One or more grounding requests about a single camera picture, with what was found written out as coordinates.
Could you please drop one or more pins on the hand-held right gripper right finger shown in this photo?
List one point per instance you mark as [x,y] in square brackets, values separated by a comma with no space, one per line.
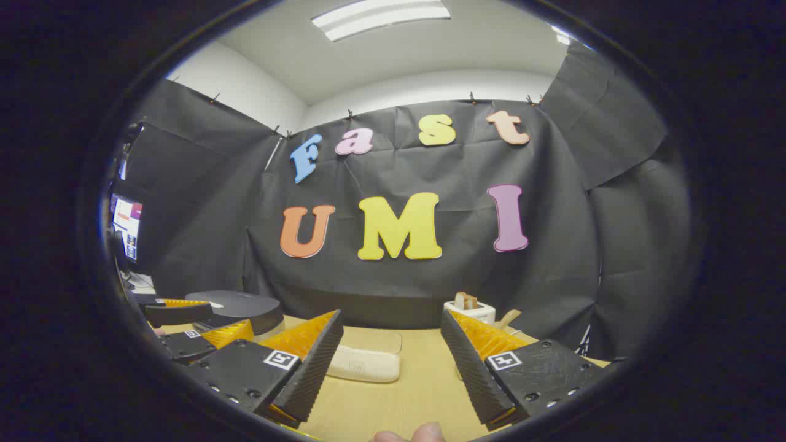
[470,368]

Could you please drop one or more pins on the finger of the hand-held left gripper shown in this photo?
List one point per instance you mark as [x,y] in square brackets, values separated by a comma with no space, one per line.
[178,314]
[190,347]

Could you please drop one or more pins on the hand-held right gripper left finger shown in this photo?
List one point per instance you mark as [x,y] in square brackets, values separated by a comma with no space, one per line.
[316,368]

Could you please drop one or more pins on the clear box of white rice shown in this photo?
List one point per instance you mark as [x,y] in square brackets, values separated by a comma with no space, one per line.
[362,368]

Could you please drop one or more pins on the black silver rice cooker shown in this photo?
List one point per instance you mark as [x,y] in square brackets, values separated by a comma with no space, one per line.
[239,307]

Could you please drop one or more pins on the wooden spoon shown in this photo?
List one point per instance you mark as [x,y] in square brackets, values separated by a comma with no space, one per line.
[509,318]

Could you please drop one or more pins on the white side table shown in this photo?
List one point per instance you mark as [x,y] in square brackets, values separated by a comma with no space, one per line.
[142,283]

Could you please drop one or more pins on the white toaster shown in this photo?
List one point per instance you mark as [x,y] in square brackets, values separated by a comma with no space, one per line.
[482,313]

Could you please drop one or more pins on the toasted bread slice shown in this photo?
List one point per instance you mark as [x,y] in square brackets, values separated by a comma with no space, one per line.
[465,301]

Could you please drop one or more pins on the computer monitor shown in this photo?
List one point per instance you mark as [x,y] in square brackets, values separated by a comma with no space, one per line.
[127,227]

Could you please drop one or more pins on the black backdrop cloth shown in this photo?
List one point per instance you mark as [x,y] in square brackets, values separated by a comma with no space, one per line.
[399,288]

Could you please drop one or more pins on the ceiling light panel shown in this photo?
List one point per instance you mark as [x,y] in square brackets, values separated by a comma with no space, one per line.
[562,35]
[381,17]

